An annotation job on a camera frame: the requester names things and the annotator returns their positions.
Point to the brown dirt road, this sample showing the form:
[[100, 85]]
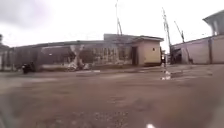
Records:
[[110, 100]]

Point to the grey building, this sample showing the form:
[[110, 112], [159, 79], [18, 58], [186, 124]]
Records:
[[216, 23]]

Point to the puddle of water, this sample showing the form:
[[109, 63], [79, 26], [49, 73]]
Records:
[[167, 75]]

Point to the dark motorcycle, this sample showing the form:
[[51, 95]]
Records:
[[28, 68]]

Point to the small beige building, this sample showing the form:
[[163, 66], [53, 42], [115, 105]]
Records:
[[147, 51]]

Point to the long stained low building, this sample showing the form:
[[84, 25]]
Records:
[[83, 55]]

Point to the thin tall pole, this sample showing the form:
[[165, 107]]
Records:
[[117, 20]]

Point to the pale pink wall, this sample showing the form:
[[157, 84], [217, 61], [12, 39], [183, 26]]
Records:
[[200, 51]]

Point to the lattice pole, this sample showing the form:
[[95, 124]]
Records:
[[166, 28]]

